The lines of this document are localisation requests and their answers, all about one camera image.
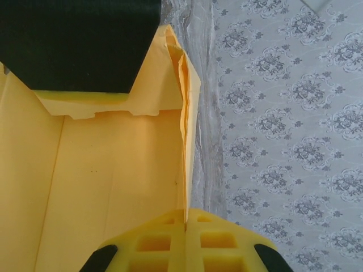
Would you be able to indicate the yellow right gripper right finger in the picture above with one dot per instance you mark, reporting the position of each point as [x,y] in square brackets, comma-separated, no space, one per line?
[244,238]

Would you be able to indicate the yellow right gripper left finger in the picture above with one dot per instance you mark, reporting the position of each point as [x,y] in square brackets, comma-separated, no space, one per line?
[158,226]

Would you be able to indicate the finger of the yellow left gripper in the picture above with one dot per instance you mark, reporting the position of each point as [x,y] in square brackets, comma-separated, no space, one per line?
[79,42]

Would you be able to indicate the yellow paper box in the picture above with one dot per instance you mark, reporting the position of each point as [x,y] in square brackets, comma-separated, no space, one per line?
[113,170]

